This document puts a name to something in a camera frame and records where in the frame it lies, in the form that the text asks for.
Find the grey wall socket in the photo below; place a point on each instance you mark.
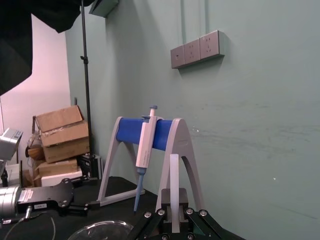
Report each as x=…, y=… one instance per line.
x=192, y=52
x=178, y=57
x=210, y=45

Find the white flat box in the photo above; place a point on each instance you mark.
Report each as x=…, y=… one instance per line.
x=62, y=178

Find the large open cardboard box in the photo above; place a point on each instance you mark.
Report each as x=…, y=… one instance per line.
x=65, y=137

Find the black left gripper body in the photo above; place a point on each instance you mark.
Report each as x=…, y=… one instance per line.
x=47, y=197

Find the translucent white stirring rod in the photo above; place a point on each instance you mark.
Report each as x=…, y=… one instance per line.
x=175, y=175

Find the black light stand pole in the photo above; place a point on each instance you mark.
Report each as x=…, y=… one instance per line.
x=85, y=75

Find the small brown cardboard box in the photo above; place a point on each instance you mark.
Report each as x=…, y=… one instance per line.
x=57, y=167

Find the grey pipette stand blue bar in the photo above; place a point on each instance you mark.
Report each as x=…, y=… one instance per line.
x=180, y=140

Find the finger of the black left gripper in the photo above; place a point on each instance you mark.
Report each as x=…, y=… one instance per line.
x=86, y=180
x=80, y=209

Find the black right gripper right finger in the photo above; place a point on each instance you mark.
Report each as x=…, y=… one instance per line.
x=184, y=200

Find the black fabric light cover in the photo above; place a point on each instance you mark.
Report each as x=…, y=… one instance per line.
x=17, y=37

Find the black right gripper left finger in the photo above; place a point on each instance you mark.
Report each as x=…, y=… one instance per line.
x=166, y=202

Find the white pipette blue tip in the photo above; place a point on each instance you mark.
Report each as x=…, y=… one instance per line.
x=146, y=147

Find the clear glass dish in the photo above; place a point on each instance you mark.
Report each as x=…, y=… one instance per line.
x=105, y=228

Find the grey wall-mounted box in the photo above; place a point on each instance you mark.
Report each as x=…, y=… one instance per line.
x=105, y=6

